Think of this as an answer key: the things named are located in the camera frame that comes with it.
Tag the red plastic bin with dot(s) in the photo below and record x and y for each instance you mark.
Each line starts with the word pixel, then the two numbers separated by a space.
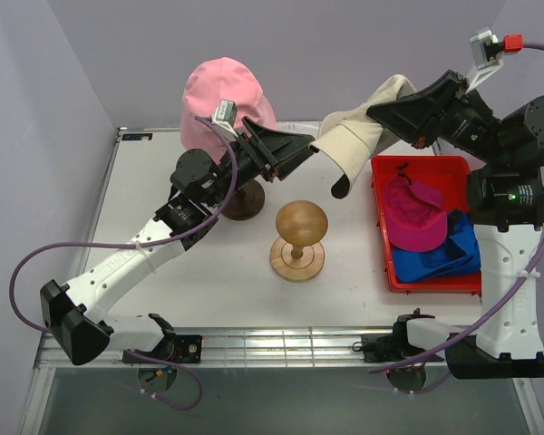
pixel 447 174

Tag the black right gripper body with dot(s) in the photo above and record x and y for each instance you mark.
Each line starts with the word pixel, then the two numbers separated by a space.
pixel 447 109

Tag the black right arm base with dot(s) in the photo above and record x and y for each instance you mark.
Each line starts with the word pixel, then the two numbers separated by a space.
pixel 385 348

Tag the cream bucket hat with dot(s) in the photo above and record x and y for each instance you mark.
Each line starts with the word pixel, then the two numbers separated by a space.
pixel 351 138

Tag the blue hat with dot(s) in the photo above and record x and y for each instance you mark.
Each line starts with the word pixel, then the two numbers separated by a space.
pixel 458 255

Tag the cream mannequin head stand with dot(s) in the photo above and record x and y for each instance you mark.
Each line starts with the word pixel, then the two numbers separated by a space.
pixel 246 202

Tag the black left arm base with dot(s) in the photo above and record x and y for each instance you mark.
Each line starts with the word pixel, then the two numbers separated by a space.
pixel 184 349

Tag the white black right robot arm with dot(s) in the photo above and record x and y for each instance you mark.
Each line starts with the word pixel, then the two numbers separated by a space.
pixel 506 199

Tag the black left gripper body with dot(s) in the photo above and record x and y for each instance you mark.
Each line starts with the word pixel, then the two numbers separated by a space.
pixel 257 154

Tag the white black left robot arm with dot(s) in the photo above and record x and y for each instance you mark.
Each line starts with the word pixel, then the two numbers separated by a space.
pixel 76 313

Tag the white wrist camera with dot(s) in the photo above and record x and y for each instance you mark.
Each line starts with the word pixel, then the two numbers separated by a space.
pixel 224 118
pixel 487 51

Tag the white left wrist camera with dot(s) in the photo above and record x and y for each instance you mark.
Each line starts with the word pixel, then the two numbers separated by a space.
pixel 224 118

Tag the light wooden hat stand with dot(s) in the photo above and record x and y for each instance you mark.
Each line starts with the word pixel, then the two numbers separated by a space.
pixel 297 255

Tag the magenta cap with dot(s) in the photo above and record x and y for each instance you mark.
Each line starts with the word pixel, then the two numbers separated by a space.
pixel 413 214

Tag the aluminium front rail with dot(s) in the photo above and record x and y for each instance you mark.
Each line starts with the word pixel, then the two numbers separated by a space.
pixel 305 347

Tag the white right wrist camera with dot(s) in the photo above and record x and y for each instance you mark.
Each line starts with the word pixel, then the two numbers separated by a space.
pixel 487 51

